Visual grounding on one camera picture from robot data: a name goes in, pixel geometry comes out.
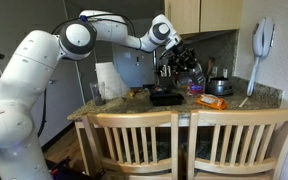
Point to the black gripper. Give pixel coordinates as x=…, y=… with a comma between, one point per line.
x=181, y=57

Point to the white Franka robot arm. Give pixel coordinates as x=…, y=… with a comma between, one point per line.
x=14, y=126

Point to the small orange brown thing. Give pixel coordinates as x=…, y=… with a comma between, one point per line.
x=134, y=92

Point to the wooden kitchen utensil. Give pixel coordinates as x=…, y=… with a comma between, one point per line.
x=211, y=66

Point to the knife block with knives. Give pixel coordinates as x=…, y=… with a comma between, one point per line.
x=165, y=78

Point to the silver cooking pot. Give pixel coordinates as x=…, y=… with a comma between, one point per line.
x=219, y=86

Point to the chrome vertical pole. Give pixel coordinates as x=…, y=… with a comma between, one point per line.
x=154, y=66

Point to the red food package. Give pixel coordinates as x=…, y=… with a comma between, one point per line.
x=158, y=89

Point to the orange snack packet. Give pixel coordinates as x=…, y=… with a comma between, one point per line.
x=212, y=101

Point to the black plastic tray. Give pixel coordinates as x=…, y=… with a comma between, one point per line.
x=166, y=99

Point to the beige cabinet door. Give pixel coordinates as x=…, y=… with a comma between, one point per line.
x=220, y=15
x=187, y=16

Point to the wooden stick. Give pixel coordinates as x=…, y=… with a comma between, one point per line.
x=243, y=102

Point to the light wooden chair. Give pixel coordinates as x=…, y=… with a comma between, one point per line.
x=130, y=119
x=244, y=116

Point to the clear glass cup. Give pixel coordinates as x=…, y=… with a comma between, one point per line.
x=98, y=98

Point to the black red floor clutter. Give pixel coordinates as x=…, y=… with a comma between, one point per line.
x=62, y=170

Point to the white wall outlet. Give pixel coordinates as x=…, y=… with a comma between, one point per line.
x=215, y=70
x=225, y=73

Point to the white wall phone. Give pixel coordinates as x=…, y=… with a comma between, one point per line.
x=263, y=36

